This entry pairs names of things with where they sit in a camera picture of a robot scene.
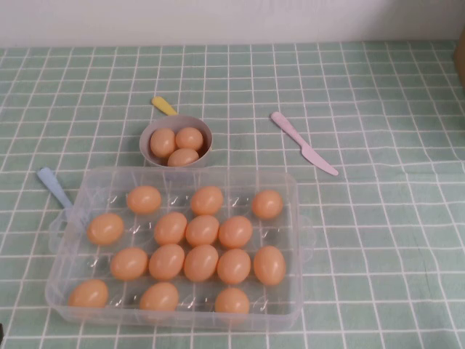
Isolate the clear plastic egg box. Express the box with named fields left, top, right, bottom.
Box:
left=44, top=166, right=314, bottom=331

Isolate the pink plastic knife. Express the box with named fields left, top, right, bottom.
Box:
left=270, top=111, right=339, bottom=178

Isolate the orange plastic egg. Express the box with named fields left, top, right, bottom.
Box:
left=175, top=127, right=204, bottom=152
left=217, top=248, right=252, bottom=286
left=153, top=212, right=188, bottom=246
left=253, top=245, right=287, bottom=286
left=214, top=287, right=251, bottom=315
left=185, top=214, right=220, bottom=248
left=68, top=278, right=110, bottom=308
left=110, top=247, right=149, bottom=281
left=126, top=185, right=162, bottom=214
left=218, top=215, right=254, bottom=249
left=190, top=185, right=225, bottom=216
left=183, top=244, right=219, bottom=283
left=251, top=189, right=285, bottom=220
left=139, top=282, right=180, bottom=312
left=86, top=212, right=125, bottom=246
left=148, top=243, right=186, bottom=281
left=167, top=148, right=201, bottom=167
left=150, top=127, right=178, bottom=158

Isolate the brown cardboard box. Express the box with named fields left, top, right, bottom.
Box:
left=452, top=27, right=465, bottom=87

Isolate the blue plastic spoon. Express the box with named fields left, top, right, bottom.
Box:
left=36, top=167, right=76, bottom=211

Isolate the grey pot with yellow handle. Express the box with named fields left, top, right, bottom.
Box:
left=139, top=95, right=214, bottom=168

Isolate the green white checked tablecloth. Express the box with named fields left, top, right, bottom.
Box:
left=0, top=42, right=465, bottom=349

